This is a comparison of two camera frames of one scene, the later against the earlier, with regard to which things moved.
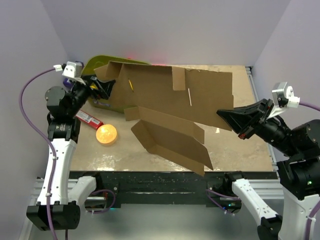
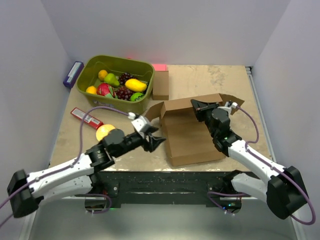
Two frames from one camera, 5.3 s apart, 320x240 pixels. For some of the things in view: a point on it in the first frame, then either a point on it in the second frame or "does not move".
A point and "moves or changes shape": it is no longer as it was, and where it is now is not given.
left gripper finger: (105, 88) to (154, 142)
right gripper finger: (254, 114) to (212, 105)
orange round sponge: (106, 134) does not move
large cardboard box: (174, 105) moves or changes shape
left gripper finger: (96, 80) to (150, 129)
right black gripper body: (255, 126) to (204, 114)
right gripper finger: (241, 122) to (199, 104)
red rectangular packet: (89, 119) does not move
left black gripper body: (81, 92) to (141, 140)
